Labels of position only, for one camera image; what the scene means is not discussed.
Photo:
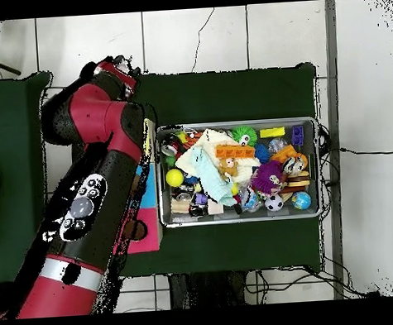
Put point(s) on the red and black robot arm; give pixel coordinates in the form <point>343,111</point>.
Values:
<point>91,125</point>

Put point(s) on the yellow ball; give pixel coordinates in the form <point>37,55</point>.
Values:
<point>175,178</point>

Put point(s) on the blue puffer ball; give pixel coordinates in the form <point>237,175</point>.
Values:
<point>261,153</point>

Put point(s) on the small brown plush toy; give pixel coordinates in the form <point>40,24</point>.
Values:
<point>228,167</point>

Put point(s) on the small globe ball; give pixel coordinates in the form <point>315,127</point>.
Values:
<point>301,200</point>

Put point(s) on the small soccer ball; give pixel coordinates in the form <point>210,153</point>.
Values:
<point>274,203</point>

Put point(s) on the green puffer toy with eyes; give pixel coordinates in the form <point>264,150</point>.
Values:
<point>244,135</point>

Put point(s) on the light blue waffle cloth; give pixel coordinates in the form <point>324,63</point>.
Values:
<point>210,177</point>

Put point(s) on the wooden box with three holes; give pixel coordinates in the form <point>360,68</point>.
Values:
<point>147,231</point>

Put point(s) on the purple spiky rubber toy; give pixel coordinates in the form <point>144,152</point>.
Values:
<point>267,177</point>

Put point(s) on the dark green table cloth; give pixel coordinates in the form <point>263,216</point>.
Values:
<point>228,94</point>
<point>12,130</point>

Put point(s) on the cream waffle cloth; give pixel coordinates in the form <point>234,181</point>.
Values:
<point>215,138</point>

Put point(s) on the long orange toy brick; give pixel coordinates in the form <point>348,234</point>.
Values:
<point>235,151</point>

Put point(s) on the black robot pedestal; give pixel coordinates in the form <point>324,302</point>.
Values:
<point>207,291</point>

